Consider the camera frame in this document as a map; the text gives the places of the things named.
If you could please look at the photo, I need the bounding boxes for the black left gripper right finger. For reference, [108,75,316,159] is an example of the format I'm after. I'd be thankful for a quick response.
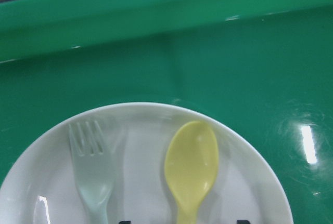
[236,220,250,224]

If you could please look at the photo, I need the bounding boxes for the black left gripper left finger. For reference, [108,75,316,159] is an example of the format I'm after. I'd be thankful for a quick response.
[118,220,132,224]

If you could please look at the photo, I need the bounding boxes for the white round plate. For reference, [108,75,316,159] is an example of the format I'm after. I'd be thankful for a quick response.
[1,103,293,223]

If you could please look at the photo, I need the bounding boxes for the green plastic tray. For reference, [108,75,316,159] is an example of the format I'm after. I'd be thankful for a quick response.
[1,0,332,223]

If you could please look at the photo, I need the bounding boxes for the yellow plastic spoon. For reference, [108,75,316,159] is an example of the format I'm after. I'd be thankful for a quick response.
[164,121,219,223]

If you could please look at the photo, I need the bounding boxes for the pale green plastic fork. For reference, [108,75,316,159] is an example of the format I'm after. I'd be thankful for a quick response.
[68,120,116,223]

